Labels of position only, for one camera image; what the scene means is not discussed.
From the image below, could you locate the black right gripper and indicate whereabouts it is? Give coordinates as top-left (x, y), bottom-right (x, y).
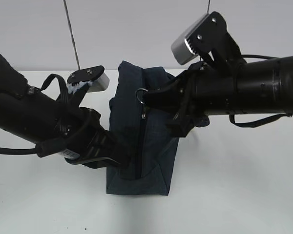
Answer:
top-left (143, 62), bottom-right (237, 137)

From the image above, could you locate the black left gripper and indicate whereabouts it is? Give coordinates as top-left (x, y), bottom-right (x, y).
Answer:
top-left (63, 107), bottom-right (139, 180)

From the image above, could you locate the silver zipper pull ring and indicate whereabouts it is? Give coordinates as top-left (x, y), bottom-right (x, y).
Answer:
top-left (135, 87), bottom-right (149, 104)

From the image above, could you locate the dark blue fabric lunch bag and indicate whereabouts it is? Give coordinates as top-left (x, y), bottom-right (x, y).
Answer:
top-left (105, 60), bottom-right (209, 196)

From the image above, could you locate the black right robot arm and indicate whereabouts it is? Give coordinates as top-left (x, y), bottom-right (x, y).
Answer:
top-left (143, 56), bottom-right (293, 137)

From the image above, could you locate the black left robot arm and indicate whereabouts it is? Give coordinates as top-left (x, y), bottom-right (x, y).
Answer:
top-left (0, 54), bottom-right (131, 169)

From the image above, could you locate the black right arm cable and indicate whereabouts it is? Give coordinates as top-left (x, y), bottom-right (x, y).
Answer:
top-left (229, 55), bottom-right (293, 127)

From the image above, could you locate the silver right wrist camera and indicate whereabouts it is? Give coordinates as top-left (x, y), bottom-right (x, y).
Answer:
top-left (171, 11), bottom-right (243, 74)

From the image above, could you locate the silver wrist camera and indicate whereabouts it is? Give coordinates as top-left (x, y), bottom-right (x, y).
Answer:
top-left (66, 65), bottom-right (110, 94)
top-left (171, 11), bottom-right (243, 74)

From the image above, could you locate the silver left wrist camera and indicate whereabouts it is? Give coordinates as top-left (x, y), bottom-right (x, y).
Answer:
top-left (66, 65), bottom-right (110, 94)

